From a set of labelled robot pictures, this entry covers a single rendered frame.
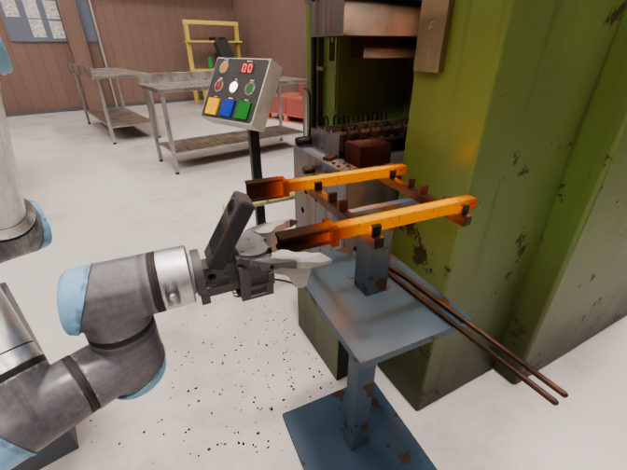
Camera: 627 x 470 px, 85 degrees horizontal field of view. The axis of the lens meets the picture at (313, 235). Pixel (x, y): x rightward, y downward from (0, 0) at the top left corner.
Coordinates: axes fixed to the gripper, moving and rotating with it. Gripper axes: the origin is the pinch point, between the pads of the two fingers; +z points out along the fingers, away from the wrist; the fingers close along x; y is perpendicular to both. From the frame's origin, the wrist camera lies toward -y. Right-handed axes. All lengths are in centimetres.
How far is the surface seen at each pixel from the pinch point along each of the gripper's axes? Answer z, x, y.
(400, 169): 34.9, -22.6, -0.2
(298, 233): -3.0, 0.5, -1.2
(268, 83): 25, -101, -15
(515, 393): 92, -3, 96
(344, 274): 18.2, -19.7, 26.4
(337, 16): 32, -56, -36
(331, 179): 15.1, -23.0, -0.2
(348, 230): 6.2, 1.1, 0.0
